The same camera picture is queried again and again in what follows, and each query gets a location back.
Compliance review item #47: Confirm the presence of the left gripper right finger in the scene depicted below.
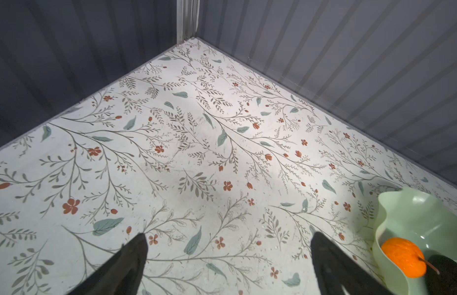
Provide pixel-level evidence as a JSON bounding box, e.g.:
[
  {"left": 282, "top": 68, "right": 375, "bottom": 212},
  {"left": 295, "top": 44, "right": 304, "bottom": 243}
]
[{"left": 311, "top": 232, "right": 392, "bottom": 295}]

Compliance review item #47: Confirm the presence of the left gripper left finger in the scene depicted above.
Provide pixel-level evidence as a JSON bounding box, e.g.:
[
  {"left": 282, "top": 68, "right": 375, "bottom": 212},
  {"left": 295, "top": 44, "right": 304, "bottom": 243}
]
[{"left": 69, "top": 233, "right": 148, "bottom": 295}]

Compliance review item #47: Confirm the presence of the small fake orange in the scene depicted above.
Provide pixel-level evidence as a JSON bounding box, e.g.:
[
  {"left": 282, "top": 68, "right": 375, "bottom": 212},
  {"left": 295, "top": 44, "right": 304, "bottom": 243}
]
[{"left": 381, "top": 237, "right": 441, "bottom": 279}]

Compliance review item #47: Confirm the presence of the dark fake avocado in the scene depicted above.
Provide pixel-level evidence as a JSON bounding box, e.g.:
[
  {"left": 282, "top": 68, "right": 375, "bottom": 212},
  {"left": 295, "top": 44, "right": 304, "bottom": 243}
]
[{"left": 425, "top": 254, "right": 457, "bottom": 295}]

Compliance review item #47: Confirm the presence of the green scalloped fruit bowl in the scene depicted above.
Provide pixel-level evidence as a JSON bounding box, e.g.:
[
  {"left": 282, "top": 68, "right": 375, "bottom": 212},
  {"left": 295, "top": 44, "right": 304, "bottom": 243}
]
[{"left": 372, "top": 188, "right": 457, "bottom": 295}]

